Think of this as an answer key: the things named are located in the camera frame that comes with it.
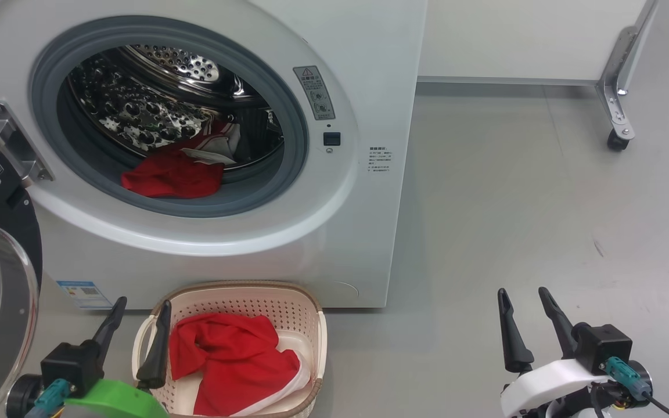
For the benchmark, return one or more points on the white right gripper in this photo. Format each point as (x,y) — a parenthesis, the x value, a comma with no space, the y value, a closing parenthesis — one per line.
(538,389)

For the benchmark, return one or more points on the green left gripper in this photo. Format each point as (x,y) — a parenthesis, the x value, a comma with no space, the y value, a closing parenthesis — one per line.
(119,403)

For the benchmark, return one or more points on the red garment with white hem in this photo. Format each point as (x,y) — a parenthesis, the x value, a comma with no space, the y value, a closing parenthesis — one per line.
(224,360)

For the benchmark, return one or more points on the red garment with striped collar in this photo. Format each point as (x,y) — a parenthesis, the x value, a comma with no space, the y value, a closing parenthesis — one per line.
(166,177)

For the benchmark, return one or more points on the cream perforated laundry basket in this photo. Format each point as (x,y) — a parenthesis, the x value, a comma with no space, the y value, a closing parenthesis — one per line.
(305,316)

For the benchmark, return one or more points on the white washing machine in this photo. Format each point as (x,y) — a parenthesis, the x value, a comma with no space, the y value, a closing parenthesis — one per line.
(340,232)

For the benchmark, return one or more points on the metal door hinge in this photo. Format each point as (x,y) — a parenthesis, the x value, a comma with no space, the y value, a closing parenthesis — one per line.
(18,145)

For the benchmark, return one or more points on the grey rubber door gasket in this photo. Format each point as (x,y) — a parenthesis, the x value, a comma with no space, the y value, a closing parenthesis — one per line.
(295,168)

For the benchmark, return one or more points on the black door lock socket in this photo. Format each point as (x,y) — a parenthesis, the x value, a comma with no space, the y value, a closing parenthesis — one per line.
(331,139)

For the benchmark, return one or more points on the blue energy label sticker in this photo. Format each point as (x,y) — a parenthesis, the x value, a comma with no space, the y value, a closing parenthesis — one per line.
(82,295)

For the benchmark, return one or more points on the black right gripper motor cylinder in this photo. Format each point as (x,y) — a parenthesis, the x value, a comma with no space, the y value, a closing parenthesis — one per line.
(643,371)

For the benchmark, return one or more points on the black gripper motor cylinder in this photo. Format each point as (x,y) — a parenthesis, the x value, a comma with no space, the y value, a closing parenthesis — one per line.
(643,371)
(21,397)

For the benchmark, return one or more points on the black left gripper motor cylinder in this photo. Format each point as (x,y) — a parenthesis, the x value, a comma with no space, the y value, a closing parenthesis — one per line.
(21,397)

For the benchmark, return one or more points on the round white filter cover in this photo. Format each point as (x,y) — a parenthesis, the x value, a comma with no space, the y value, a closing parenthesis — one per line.
(349,290)

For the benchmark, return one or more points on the stainless steel washer drum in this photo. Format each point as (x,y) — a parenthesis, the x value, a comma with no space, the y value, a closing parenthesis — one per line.
(137,110)

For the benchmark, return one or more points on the small printed text label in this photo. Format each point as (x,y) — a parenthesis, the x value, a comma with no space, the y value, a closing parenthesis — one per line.
(380,159)

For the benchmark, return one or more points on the grey metal caster leg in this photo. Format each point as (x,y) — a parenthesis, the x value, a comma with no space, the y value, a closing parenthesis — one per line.
(616,104)

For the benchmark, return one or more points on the white partition panel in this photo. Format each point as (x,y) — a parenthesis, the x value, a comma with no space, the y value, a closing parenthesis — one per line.
(514,35)

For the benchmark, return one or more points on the grey warning sticker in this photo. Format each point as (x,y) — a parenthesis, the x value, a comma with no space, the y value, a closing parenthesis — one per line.
(314,93)

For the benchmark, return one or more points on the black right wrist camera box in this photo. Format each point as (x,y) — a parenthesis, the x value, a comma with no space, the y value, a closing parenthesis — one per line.
(601,348)

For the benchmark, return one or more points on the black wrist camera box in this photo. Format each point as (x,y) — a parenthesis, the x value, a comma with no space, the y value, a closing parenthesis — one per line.
(70,366)
(601,348)

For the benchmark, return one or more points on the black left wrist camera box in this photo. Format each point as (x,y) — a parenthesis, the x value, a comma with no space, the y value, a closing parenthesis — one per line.
(70,366)

